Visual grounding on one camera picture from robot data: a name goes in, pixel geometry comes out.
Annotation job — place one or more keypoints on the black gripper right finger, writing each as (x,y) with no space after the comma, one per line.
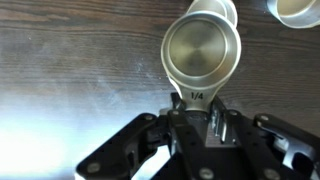
(266,146)

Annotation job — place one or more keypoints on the quarter cup steel measuring cup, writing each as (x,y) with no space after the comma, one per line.
(200,46)

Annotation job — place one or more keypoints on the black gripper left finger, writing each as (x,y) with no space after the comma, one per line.
(126,146)

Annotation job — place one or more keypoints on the largest steel measuring cup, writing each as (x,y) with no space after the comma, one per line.
(293,13)

